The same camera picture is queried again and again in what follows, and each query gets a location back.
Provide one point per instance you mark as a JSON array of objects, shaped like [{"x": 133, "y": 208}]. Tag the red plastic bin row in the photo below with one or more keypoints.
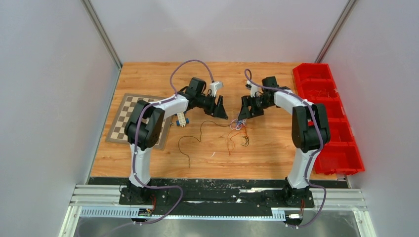
[{"x": 315, "y": 83}]

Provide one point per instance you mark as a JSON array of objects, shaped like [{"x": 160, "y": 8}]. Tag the right corner aluminium post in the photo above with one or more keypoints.
[{"x": 350, "y": 4}]

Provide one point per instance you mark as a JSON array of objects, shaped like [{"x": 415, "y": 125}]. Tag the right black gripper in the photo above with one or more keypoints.
[{"x": 245, "y": 113}]

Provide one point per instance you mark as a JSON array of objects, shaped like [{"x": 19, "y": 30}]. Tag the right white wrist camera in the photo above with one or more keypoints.
[{"x": 254, "y": 90}]

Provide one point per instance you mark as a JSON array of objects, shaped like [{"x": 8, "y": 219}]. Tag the corner aluminium post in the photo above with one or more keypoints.
[
  {"x": 102, "y": 33},
  {"x": 350, "y": 4}
]

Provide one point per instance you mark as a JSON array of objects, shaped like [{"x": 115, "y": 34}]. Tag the left corner aluminium post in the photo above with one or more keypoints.
[{"x": 102, "y": 33}]

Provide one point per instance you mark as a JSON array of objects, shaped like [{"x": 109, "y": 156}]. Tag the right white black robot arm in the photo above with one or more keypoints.
[{"x": 310, "y": 130}]

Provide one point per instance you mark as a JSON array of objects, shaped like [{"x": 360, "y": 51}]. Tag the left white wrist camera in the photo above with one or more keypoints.
[{"x": 214, "y": 87}]

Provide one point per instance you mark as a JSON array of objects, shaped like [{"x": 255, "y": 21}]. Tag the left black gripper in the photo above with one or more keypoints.
[{"x": 218, "y": 111}]

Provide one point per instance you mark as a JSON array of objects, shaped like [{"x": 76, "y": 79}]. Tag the white blue toy car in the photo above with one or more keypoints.
[{"x": 181, "y": 121}]

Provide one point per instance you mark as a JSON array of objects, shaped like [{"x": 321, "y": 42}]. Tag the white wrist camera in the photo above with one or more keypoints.
[
  {"x": 254, "y": 90},
  {"x": 214, "y": 87}
]

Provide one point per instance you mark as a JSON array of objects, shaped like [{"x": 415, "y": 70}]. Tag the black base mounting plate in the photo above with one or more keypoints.
[{"x": 208, "y": 197}]

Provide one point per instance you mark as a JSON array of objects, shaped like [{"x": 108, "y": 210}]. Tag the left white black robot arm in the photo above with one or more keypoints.
[{"x": 146, "y": 121}]

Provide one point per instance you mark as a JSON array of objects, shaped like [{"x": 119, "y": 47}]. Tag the aluminium frame rail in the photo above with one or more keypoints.
[{"x": 101, "y": 201}]

